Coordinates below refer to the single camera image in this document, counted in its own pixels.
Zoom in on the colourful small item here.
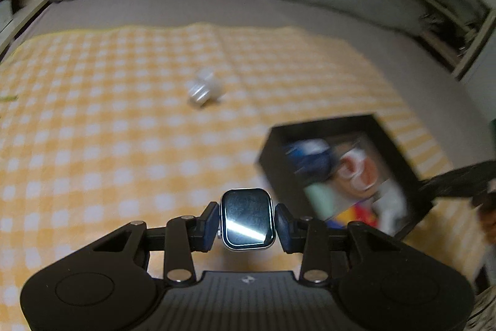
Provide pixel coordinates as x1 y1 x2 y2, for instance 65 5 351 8
329 201 375 230

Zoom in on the white plastic suction cup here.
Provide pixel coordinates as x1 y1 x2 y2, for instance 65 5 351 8
185 68 226 109

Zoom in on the white bedside shelf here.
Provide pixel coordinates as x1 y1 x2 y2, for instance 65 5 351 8
381 0 496 82

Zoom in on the black cardboard box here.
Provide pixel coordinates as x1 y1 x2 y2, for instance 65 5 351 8
258 113 434 239

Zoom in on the patterned cloth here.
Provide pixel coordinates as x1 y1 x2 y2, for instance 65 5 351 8
462 288 496 331

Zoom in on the yellow checked cloth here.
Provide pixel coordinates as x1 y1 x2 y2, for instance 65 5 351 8
0 22 455 279

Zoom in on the white plastic item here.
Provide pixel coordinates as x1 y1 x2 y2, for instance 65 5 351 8
371 183 408 235

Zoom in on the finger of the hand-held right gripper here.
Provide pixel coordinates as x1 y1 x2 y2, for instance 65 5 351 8
419 159 496 200

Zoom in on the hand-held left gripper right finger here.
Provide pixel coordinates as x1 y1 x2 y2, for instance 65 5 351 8
273 203 404 284

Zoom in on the silver smartwatch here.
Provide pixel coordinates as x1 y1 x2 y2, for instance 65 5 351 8
219 188 277 253

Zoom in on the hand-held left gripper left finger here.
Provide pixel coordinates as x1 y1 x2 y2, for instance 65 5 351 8
90 201 220 284

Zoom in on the dark blue white bottle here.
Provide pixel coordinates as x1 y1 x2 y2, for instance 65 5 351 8
286 139 334 177

